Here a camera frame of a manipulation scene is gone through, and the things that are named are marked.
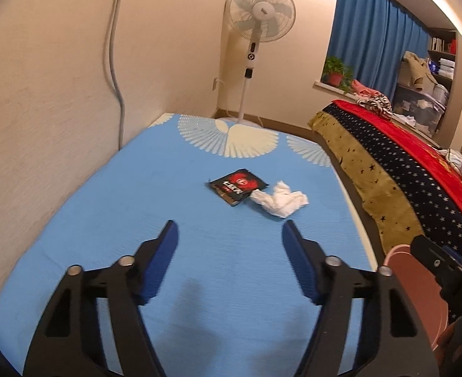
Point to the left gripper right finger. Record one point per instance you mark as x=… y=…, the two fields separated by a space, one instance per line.
x=392 y=340

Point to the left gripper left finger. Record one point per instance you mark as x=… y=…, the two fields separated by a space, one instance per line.
x=67 y=340

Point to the person's right hand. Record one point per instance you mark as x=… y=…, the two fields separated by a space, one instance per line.
x=449 y=350

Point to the pink plastic basin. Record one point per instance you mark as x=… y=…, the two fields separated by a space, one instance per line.
x=422 y=289

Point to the bed with star blanket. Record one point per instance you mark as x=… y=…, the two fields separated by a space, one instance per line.
x=405 y=185

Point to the blue patterned mattress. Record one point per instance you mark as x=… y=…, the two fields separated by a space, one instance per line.
x=230 y=304

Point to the crumpled white tissue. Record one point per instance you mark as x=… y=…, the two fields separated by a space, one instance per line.
x=282 y=202

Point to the clear storage box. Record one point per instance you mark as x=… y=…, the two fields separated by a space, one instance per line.
x=421 y=111

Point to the black red cigarette box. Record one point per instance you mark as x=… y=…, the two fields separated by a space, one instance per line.
x=237 y=186

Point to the striped clothes pile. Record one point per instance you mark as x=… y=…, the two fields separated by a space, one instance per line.
x=372 y=100

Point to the beige jacket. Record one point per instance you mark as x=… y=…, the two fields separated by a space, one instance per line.
x=421 y=76

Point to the wooden bookshelf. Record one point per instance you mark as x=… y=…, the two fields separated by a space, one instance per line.
x=442 y=50

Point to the potted green plant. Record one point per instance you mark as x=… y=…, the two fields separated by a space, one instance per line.
x=337 y=74

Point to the blue curtain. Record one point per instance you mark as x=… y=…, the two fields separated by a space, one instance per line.
x=371 y=37

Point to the white standing fan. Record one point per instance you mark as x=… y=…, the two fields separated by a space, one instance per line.
x=258 y=21

